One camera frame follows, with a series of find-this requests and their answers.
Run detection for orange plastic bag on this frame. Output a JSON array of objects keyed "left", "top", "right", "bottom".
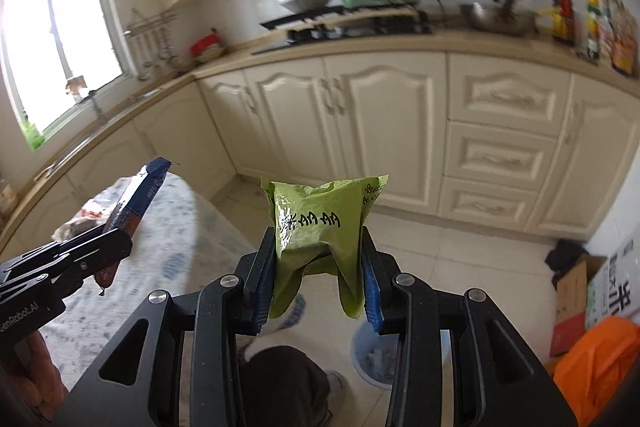
[{"left": 552, "top": 317, "right": 640, "bottom": 427}]

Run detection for green bottle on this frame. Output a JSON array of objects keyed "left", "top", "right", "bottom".
[{"left": 22, "top": 119, "right": 46, "bottom": 150}]

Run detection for black gas stove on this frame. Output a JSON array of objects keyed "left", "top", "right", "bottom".
[{"left": 251, "top": 4, "right": 434, "bottom": 56}]

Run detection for white framed window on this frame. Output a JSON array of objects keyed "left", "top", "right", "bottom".
[{"left": 0, "top": 0, "right": 138, "bottom": 150}]

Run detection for person's leg dark trousers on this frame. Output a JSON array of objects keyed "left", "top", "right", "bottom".
[{"left": 239, "top": 346, "right": 333, "bottom": 427}]

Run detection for person's left hand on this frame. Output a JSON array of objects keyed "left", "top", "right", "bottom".
[{"left": 0, "top": 332, "right": 71, "bottom": 424}]

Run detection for grey wok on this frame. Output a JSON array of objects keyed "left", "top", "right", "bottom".
[{"left": 277, "top": 0, "right": 337, "bottom": 14}]

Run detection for grey shoe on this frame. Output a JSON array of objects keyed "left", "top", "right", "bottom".
[{"left": 327, "top": 369, "right": 349, "bottom": 401}]

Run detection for black cloth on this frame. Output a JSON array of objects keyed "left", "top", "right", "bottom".
[{"left": 544, "top": 239, "right": 589, "bottom": 286}]

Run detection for cream base cabinets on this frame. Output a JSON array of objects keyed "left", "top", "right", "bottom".
[{"left": 0, "top": 49, "right": 640, "bottom": 243}]

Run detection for row of seasoning packets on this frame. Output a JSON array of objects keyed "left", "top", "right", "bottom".
[{"left": 585, "top": 0, "right": 640, "bottom": 76}]

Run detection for brown cardboard box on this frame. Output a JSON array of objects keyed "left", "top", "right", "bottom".
[{"left": 550, "top": 254, "right": 609, "bottom": 358}]

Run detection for metal utensil rail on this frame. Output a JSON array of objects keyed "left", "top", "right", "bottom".
[{"left": 124, "top": 9, "right": 178, "bottom": 38}]

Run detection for metal faucet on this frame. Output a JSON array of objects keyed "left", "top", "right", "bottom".
[{"left": 67, "top": 77, "right": 109, "bottom": 128}]

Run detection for blue brown snack wrapper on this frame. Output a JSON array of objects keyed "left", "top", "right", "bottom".
[{"left": 97, "top": 157, "right": 173, "bottom": 298}]

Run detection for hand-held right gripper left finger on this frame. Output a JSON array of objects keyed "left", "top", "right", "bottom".
[{"left": 52, "top": 227, "right": 277, "bottom": 427}]

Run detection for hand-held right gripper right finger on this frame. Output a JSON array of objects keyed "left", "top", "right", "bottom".
[{"left": 361, "top": 227, "right": 576, "bottom": 427}]

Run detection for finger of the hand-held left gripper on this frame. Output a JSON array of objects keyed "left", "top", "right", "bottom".
[
  {"left": 0, "top": 232, "right": 108, "bottom": 277},
  {"left": 30, "top": 228, "right": 134, "bottom": 304}
]

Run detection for green wrapper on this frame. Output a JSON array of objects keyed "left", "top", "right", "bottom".
[{"left": 260, "top": 174, "right": 390, "bottom": 320}]

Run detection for dark oil bottle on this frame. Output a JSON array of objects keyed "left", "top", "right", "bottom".
[{"left": 551, "top": 0, "right": 577, "bottom": 46}]

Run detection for black cable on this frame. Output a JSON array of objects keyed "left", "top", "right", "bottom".
[{"left": 417, "top": 0, "right": 463, "bottom": 28}]

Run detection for light blue waste bin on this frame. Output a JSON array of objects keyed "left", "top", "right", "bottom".
[{"left": 351, "top": 321, "right": 400, "bottom": 391}]

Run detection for clear plastic bag red print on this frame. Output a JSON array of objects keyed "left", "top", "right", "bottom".
[{"left": 52, "top": 202, "right": 109, "bottom": 242}]

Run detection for hanging metal ladle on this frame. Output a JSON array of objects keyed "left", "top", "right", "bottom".
[{"left": 139, "top": 32, "right": 153, "bottom": 80}]

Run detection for red container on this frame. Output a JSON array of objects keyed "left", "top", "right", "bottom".
[{"left": 190, "top": 29, "right": 223, "bottom": 55}]

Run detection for metal pot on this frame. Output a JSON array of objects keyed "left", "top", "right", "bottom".
[{"left": 460, "top": 1, "right": 539, "bottom": 38}]

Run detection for white green printed box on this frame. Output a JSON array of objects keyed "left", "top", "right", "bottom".
[{"left": 585, "top": 239, "right": 640, "bottom": 333}]

